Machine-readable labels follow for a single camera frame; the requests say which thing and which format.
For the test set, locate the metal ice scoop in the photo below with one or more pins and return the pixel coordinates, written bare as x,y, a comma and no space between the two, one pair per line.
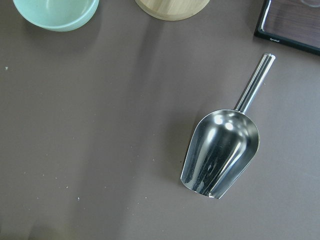
224,142

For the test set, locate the wooden cup stand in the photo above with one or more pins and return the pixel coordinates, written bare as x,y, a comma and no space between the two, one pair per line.
172,10

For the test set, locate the pale green bowl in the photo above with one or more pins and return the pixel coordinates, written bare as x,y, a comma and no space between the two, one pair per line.
57,15

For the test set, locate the wire wine glass rack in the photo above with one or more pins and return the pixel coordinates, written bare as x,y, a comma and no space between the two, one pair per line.
293,23

